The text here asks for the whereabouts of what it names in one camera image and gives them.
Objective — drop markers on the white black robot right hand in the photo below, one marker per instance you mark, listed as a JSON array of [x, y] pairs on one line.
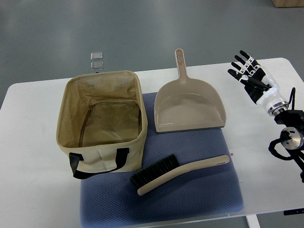
[[261, 87]]

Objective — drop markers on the blue textured cushion mat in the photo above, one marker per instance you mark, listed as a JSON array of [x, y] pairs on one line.
[[111, 200]]

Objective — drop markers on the yellow fabric storage bag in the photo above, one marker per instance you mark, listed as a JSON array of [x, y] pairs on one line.
[[102, 123]]

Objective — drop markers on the wooden box corner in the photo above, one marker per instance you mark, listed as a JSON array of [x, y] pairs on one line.
[[288, 3]]

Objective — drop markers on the white table leg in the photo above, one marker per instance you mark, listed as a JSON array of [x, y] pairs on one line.
[[252, 221]]

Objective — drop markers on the black table control panel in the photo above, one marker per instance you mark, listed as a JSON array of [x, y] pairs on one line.
[[293, 212]]

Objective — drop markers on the upper clear floor plate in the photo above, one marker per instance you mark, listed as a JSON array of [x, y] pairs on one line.
[[96, 55]]

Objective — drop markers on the beige plastic dustpan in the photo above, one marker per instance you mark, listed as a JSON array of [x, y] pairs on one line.
[[187, 103]]

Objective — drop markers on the beige hand broom black bristles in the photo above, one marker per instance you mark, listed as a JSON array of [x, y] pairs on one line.
[[169, 168]]

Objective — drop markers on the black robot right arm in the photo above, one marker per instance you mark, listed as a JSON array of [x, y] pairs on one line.
[[292, 136]]

